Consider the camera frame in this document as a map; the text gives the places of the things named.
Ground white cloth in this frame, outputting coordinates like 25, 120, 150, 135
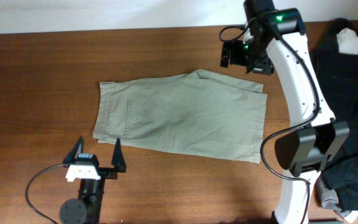
336, 28, 358, 55

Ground dark teal garment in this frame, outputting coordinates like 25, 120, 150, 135
321, 154, 358, 212

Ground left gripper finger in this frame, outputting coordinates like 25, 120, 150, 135
111, 138, 126, 173
62, 136, 84, 165

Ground khaki green shorts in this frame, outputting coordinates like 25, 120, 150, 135
93, 69, 267, 163

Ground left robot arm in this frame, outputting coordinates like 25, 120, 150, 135
59, 138, 127, 224

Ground black garment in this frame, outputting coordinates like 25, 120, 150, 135
311, 18, 358, 156

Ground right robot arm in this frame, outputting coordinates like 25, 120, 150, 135
220, 0, 349, 224

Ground grey cloth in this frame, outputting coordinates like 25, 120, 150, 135
315, 177, 352, 218

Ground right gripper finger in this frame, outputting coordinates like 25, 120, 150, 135
252, 57, 274, 75
220, 42, 231, 68

